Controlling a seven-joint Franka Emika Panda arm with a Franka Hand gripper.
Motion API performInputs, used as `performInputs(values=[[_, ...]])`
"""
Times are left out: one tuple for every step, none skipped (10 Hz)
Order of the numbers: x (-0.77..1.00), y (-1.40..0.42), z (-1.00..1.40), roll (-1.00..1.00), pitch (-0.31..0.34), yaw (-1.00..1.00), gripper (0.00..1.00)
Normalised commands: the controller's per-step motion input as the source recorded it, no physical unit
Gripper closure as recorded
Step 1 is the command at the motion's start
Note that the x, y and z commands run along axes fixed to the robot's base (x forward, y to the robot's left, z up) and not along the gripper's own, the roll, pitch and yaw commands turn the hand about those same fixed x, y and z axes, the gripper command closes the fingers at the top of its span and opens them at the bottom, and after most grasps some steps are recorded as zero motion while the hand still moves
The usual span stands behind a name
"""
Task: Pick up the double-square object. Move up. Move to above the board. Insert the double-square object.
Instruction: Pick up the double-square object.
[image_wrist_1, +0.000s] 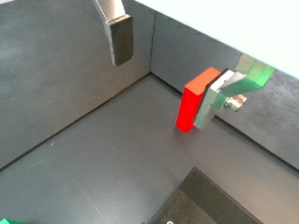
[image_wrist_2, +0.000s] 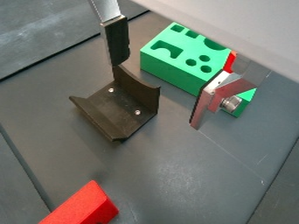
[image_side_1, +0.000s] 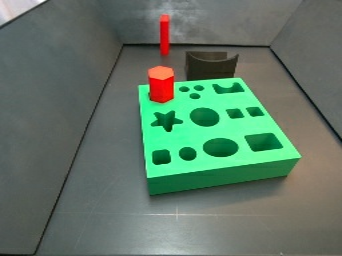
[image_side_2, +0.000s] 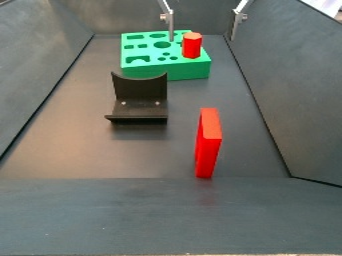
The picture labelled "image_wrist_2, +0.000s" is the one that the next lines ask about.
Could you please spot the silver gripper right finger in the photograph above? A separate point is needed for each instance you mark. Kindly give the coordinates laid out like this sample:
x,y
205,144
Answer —
x,y
218,94

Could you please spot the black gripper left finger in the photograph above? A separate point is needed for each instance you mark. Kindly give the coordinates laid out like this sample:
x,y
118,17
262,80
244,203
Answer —
x,y
113,29

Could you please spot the red double-square block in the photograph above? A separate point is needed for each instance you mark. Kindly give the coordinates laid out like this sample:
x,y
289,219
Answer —
x,y
86,207

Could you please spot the green shape-sorting board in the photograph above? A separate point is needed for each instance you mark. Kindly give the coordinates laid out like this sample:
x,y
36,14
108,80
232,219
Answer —
x,y
182,58

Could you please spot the red hexagonal prism peg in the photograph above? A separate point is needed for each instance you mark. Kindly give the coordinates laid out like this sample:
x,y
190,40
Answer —
x,y
230,57

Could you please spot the black curved holder stand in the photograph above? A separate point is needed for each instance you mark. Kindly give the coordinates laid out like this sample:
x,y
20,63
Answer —
x,y
121,106

